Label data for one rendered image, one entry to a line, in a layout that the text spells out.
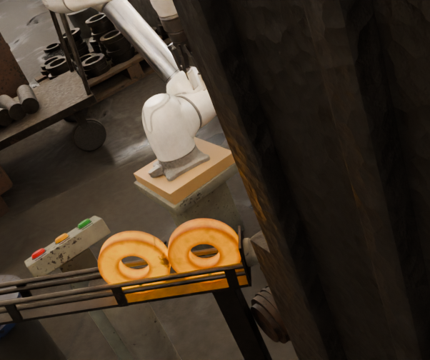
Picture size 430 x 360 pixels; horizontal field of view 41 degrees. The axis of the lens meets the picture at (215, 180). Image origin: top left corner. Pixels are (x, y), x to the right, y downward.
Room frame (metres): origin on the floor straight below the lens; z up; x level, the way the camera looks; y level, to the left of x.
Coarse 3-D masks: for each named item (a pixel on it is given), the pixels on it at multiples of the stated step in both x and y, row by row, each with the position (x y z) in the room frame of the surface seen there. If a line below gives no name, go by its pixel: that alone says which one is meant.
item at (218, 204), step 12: (216, 192) 1.87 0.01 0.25; (228, 192) 1.89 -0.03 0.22; (204, 204) 1.85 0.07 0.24; (216, 204) 1.87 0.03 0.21; (228, 204) 1.88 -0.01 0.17; (240, 204) 2.08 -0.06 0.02; (180, 216) 1.90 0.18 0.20; (192, 216) 1.82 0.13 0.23; (204, 216) 1.84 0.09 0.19; (216, 216) 1.86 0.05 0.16; (228, 216) 1.88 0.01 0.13; (240, 216) 1.99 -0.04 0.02; (252, 216) 1.96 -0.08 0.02; (252, 228) 1.89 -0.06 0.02; (168, 240) 2.04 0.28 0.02
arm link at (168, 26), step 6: (162, 18) 1.81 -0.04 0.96; (168, 18) 1.79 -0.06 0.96; (174, 18) 1.79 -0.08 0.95; (162, 24) 1.83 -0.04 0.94; (168, 24) 1.80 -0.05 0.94; (174, 24) 1.79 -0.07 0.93; (180, 24) 1.79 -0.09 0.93; (168, 30) 1.81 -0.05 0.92; (174, 30) 1.80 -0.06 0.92; (180, 30) 1.81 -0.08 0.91
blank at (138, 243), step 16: (112, 240) 1.01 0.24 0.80; (128, 240) 0.99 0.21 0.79; (144, 240) 0.99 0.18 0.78; (160, 240) 1.01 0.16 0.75; (112, 256) 1.00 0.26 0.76; (144, 256) 0.99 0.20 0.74; (160, 256) 0.98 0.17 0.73; (112, 272) 1.01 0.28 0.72; (128, 272) 1.01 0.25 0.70; (144, 272) 1.00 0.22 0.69; (160, 272) 0.98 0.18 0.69
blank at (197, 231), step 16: (192, 224) 0.97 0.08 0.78; (208, 224) 0.96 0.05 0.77; (224, 224) 0.97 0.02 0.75; (176, 240) 0.97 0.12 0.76; (192, 240) 0.96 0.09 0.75; (208, 240) 0.95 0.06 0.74; (224, 240) 0.95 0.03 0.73; (176, 256) 0.97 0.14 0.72; (192, 256) 0.98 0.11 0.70; (224, 256) 0.95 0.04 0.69; (240, 256) 0.94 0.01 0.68; (176, 272) 0.98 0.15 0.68
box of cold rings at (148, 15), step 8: (128, 0) 4.78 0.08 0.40; (136, 0) 4.60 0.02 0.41; (144, 0) 4.44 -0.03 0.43; (136, 8) 4.67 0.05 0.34; (144, 8) 4.51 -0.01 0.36; (152, 8) 4.35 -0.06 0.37; (144, 16) 4.58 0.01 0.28; (152, 16) 4.42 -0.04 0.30; (152, 24) 4.49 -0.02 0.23; (160, 24) 4.33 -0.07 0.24
